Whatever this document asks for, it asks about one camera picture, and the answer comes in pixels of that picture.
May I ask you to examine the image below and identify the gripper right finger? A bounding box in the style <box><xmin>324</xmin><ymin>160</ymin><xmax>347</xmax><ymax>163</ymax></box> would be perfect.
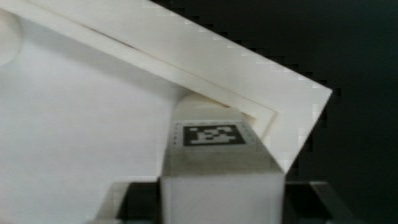
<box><xmin>283</xmin><ymin>181</ymin><xmax>356</xmax><ymax>224</ymax></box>

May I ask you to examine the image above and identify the white square table top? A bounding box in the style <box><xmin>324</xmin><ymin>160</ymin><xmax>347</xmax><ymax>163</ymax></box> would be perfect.
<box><xmin>0</xmin><ymin>0</ymin><xmax>331</xmax><ymax>224</ymax></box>

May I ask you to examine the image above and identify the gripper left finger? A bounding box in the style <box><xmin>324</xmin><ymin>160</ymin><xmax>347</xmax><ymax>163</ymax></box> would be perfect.
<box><xmin>87</xmin><ymin>182</ymin><xmax>162</xmax><ymax>224</ymax></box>

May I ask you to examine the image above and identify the white table leg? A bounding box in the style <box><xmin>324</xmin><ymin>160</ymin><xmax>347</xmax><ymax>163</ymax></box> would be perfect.
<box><xmin>160</xmin><ymin>94</ymin><xmax>284</xmax><ymax>224</ymax></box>

